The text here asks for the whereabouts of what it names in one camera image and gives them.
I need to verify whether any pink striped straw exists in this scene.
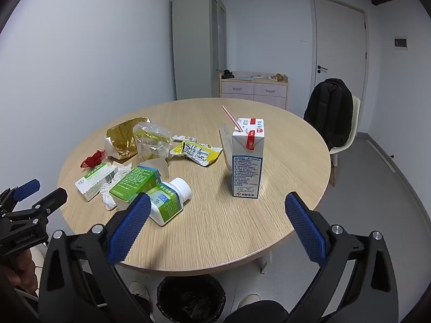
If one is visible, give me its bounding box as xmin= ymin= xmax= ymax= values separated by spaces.
xmin=221 ymin=105 xmax=243 ymax=132

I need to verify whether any beige cardboard box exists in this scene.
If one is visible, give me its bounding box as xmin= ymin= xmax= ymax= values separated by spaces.
xmin=138 ymin=157 xmax=171 ymax=180

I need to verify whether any person's left white shoe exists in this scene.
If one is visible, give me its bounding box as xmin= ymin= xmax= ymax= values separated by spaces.
xmin=130 ymin=281 xmax=151 ymax=303

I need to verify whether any white green medicine box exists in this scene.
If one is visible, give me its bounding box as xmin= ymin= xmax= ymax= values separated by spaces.
xmin=75 ymin=162 xmax=119 ymax=202

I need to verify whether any black backpack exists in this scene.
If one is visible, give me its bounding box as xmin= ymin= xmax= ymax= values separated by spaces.
xmin=303 ymin=78 xmax=354 ymax=152

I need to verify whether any person's right white shoe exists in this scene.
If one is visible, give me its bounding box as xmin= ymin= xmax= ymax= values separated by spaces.
xmin=237 ymin=293 xmax=261 ymax=309

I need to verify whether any black trash bin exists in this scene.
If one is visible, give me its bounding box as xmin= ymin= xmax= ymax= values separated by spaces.
xmin=157 ymin=273 xmax=226 ymax=323

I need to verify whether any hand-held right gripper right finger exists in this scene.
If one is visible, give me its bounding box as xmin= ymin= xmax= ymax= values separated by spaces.
xmin=284 ymin=192 xmax=399 ymax=323

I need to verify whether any person's right leg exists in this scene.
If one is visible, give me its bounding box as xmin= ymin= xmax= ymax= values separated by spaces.
xmin=224 ymin=301 xmax=290 ymax=323

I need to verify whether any crumpled white tissue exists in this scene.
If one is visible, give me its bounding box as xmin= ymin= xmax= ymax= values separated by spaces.
xmin=99 ymin=161 xmax=133 ymax=211

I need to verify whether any person's white shoe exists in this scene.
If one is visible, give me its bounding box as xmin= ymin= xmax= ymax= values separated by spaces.
xmin=130 ymin=281 xmax=151 ymax=303
xmin=237 ymin=293 xmax=261 ymax=309

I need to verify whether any person's left hand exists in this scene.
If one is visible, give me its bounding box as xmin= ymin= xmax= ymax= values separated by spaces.
xmin=0 ymin=248 xmax=38 ymax=297

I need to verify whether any white blue milk carton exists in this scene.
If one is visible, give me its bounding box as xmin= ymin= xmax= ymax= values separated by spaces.
xmin=232 ymin=118 xmax=265 ymax=200

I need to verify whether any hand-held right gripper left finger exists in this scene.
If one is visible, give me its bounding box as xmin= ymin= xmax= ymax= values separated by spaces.
xmin=39 ymin=192 xmax=154 ymax=323

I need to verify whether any grey white table leg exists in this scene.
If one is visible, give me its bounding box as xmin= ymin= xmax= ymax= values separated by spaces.
xmin=259 ymin=251 xmax=273 ymax=274

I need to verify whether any grey tall cabinet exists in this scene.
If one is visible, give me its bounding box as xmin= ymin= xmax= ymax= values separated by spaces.
xmin=172 ymin=0 xmax=228 ymax=101

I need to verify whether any white door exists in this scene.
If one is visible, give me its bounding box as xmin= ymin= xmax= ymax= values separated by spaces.
xmin=310 ymin=0 xmax=368 ymax=115

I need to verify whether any yellow sachet wrapper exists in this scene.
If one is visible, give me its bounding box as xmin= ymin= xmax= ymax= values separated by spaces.
xmin=169 ymin=140 xmax=223 ymax=168

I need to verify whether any red candy wrapper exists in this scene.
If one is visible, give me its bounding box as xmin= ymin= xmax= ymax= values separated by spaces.
xmin=80 ymin=150 xmax=107 ymax=169

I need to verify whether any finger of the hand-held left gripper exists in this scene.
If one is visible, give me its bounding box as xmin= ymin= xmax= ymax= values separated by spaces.
xmin=7 ymin=187 xmax=68 ymax=224
xmin=0 ymin=179 xmax=41 ymax=210

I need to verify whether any white pill bottle green label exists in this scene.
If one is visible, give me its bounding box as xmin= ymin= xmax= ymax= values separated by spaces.
xmin=145 ymin=177 xmax=192 ymax=227

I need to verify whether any white plastic chair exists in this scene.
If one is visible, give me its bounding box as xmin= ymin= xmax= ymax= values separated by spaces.
xmin=328 ymin=96 xmax=361 ymax=187

